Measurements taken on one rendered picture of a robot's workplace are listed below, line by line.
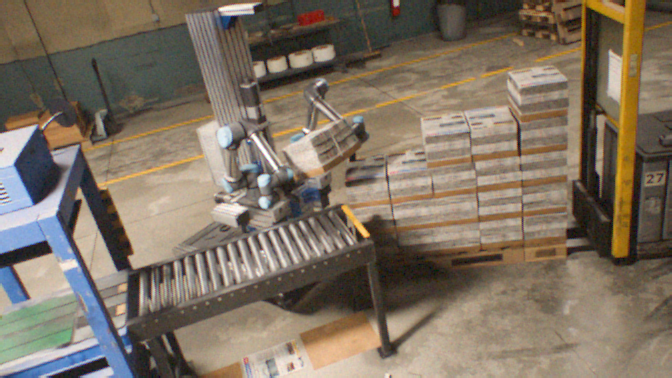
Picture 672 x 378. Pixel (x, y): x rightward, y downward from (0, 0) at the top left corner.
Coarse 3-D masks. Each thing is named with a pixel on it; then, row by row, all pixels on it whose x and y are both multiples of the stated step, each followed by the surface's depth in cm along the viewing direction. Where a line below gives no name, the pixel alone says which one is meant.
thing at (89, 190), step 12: (84, 156) 305; (84, 168) 302; (84, 180) 305; (84, 192) 307; (96, 192) 309; (96, 204) 312; (96, 216) 314; (108, 216) 317; (108, 228) 319; (108, 240) 322; (120, 252) 327; (120, 264) 330
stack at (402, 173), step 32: (384, 160) 387; (416, 160) 377; (512, 160) 355; (352, 192) 373; (384, 192) 372; (416, 192) 370; (512, 192) 366; (384, 224) 383; (416, 224) 382; (480, 224) 379; (512, 224) 377; (448, 256) 392; (512, 256) 389
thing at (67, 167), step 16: (64, 160) 283; (80, 160) 293; (48, 176) 266; (64, 176) 260; (80, 176) 282; (48, 192) 246; (64, 192) 244; (32, 208) 233; (48, 208) 228; (64, 208) 236; (0, 224) 223; (16, 224) 220; (32, 224) 220; (0, 240) 219; (16, 240) 221; (32, 240) 223
